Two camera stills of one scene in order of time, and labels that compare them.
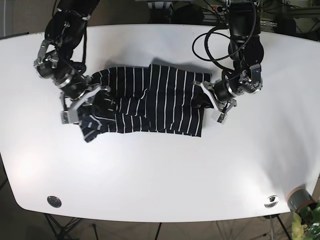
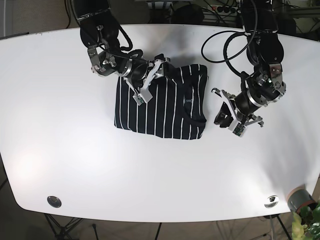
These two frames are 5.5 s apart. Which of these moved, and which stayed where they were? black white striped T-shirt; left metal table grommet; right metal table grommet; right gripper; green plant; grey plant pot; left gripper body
Moved: left gripper body; black white striped T-shirt; right gripper
Stayed: grey plant pot; green plant; left metal table grommet; right metal table grommet
